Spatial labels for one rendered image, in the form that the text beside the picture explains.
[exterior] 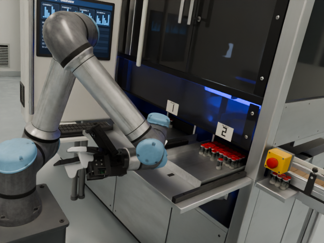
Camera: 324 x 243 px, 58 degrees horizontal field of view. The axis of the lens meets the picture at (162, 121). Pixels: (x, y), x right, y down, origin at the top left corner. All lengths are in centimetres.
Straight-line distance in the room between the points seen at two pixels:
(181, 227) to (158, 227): 20
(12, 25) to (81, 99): 463
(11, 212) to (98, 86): 47
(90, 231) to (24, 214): 123
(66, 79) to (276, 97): 73
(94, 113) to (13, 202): 94
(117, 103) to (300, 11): 69
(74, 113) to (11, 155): 88
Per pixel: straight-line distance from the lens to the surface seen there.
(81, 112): 178
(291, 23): 115
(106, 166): 89
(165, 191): 105
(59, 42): 80
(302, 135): 149
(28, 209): 102
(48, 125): 102
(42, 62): 166
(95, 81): 79
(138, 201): 191
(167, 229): 176
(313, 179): 126
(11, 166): 94
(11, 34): 630
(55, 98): 98
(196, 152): 138
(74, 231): 222
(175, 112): 149
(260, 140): 121
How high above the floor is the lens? 143
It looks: 19 degrees down
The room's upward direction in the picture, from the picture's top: 9 degrees clockwise
